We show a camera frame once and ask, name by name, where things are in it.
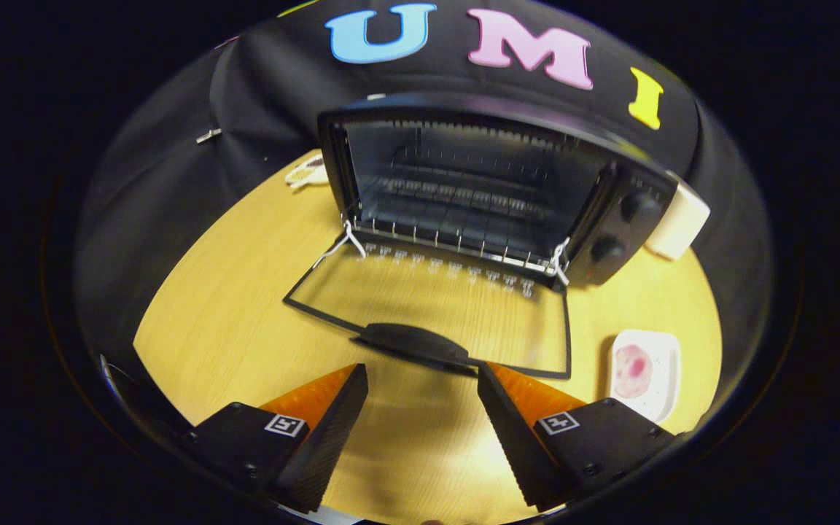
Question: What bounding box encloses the white square plate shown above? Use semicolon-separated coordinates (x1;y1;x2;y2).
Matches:
607;329;682;425

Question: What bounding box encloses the oven wire rack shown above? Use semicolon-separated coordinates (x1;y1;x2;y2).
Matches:
351;175;574;274

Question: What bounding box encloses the white string tie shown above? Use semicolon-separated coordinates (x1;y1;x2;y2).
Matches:
549;237;572;287
314;221;368;267

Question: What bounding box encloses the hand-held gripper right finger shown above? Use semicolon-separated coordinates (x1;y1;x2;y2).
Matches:
477;362;683;511

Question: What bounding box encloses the coiled white cable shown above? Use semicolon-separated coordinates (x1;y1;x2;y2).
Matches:
285;152;330;189

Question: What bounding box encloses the white pop-up toaster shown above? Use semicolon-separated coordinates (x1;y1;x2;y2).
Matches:
645;179;711;261

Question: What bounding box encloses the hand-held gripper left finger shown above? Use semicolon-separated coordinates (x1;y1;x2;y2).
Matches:
187;363;370;513

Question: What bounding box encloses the pink round food slice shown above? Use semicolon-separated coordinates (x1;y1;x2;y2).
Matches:
615;344;654;398

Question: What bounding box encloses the black toaster oven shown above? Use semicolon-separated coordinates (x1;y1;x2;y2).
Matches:
283;93;680;381

